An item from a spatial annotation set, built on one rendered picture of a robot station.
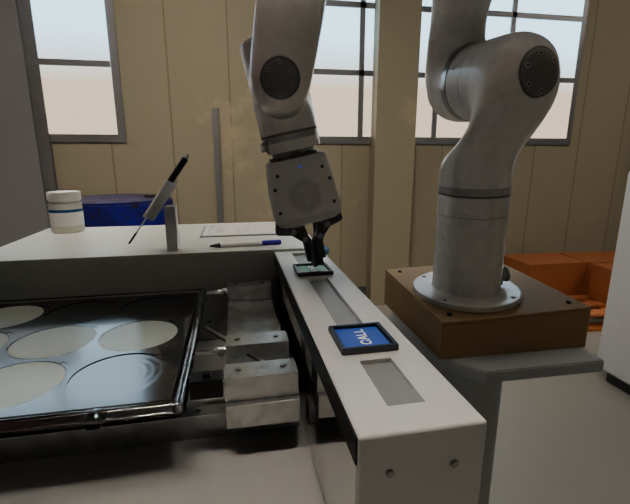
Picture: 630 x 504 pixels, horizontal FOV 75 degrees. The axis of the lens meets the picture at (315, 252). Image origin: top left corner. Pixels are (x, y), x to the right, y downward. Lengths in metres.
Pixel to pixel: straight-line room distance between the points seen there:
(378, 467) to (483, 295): 0.50
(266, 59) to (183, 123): 2.58
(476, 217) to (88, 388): 0.59
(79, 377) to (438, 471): 0.39
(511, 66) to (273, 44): 0.32
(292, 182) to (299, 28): 0.20
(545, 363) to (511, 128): 0.37
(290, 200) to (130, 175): 2.60
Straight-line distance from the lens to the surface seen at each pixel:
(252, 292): 0.77
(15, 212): 3.38
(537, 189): 3.90
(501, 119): 0.67
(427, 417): 0.32
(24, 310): 0.81
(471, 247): 0.73
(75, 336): 0.66
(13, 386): 0.56
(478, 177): 0.71
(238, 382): 0.47
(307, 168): 0.60
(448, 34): 0.77
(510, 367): 0.73
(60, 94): 3.27
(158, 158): 3.11
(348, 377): 0.36
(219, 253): 0.79
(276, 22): 0.53
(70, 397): 0.51
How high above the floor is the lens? 1.14
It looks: 13 degrees down
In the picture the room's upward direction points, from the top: straight up
